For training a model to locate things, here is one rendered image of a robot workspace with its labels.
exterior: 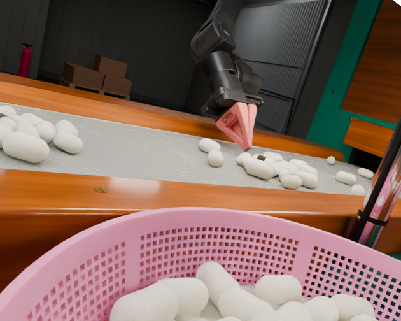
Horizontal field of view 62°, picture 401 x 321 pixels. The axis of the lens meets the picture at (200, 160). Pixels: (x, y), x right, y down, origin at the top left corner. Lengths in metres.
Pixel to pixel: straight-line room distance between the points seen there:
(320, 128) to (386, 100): 0.19
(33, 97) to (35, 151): 0.24
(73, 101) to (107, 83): 5.89
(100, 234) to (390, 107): 0.90
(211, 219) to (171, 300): 0.06
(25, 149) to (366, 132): 0.79
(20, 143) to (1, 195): 0.12
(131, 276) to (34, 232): 0.05
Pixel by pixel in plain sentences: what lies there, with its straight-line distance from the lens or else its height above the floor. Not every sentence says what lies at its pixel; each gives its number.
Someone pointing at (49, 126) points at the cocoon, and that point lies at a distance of 0.37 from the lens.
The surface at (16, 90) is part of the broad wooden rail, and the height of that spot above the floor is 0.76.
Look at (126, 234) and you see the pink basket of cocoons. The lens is 0.17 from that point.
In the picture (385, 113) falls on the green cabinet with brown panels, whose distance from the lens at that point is 1.00.
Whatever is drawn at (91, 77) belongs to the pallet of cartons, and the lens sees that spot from 6.33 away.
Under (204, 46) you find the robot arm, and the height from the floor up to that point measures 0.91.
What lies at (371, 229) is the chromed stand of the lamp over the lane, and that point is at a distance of 0.34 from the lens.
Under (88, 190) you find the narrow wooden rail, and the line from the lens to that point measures 0.21.
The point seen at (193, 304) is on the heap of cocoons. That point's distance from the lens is 0.19.
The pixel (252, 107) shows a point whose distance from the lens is 0.60.
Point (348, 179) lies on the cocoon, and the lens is 0.66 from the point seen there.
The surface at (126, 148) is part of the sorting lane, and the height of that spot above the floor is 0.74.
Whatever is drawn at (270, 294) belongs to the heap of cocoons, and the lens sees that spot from 0.22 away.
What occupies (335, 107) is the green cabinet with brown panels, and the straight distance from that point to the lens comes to 1.06.
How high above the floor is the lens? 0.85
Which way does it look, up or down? 13 degrees down
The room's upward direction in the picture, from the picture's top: 17 degrees clockwise
